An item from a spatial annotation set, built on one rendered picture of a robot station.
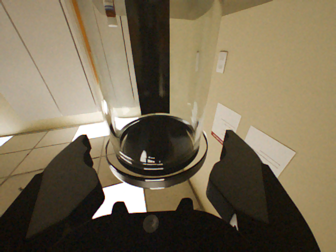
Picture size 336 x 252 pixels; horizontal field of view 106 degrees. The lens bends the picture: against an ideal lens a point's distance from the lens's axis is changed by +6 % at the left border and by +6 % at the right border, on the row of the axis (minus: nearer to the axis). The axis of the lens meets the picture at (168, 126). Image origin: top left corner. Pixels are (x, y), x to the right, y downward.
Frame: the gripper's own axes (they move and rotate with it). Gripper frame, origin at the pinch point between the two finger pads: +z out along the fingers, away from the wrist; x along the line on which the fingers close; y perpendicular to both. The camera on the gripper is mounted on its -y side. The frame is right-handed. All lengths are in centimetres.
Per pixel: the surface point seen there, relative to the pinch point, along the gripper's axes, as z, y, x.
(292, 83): 35, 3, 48
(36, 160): 153, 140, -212
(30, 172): 129, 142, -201
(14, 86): 201, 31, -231
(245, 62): 57, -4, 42
